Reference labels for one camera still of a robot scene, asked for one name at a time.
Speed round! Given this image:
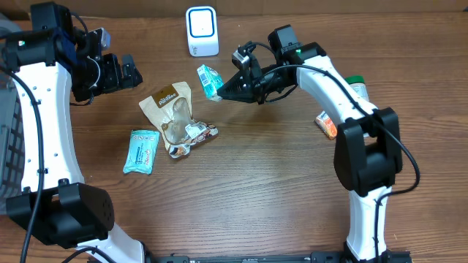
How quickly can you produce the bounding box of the green lid seasoning jar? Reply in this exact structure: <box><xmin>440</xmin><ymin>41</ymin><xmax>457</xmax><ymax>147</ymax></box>
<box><xmin>345</xmin><ymin>75</ymin><xmax>369</xmax><ymax>101</ymax></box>

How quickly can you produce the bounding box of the grey plastic mesh basket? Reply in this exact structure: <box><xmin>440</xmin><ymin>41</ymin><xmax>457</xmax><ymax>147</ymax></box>
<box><xmin>0</xmin><ymin>14</ymin><xmax>26</xmax><ymax>216</ymax></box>

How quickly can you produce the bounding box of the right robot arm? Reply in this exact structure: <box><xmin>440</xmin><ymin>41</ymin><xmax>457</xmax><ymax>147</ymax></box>
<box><xmin>217</xmin><ymin>25</ymin><xmax>402</xmax><ymax>262</ymax></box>

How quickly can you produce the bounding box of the beige brown snack bag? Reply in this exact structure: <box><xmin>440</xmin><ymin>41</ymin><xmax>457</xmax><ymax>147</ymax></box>
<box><xmin>139</xmin><ymin>82</ymin><xmax>219</xmax><ymax>159</ymax></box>

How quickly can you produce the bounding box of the light blue wipes pack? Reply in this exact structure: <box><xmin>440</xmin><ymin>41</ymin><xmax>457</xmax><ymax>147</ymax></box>
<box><xmin>123</xmin><ymin>130</ymin><xmax>159</xmax><ymax>175</ymax></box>

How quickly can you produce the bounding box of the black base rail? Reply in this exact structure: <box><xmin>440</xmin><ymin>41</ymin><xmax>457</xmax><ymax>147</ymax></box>
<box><xmin>153</xmin><ymin>251</ymin><xmax>414</xmax><ymax>263</ymax></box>

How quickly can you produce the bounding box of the teal tissue pocket pack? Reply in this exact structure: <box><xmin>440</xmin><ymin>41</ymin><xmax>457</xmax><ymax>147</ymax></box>
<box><xmin>197</xmin><ymin>64</ymin><xmax>224</xmax><ymax>102</ymax></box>

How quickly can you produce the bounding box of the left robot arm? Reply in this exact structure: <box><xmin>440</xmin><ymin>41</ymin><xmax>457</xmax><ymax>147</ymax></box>
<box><xmin>1</xmin><ymin>1</ymin><xmax>154</xmax><ymax>262</ymax></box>

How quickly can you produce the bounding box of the white barcode scanner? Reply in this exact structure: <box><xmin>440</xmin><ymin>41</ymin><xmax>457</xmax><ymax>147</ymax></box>
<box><xmin>186</xmin><ymin>6</ymin><xmax>219</xmax><ymax>57</ymax></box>

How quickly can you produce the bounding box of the orange small snack packet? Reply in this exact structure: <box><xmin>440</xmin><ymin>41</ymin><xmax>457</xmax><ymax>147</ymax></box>
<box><xmin>315</xmin><ymin>111</ymin><xmax>337</xmax><ymax>140</ymax></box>

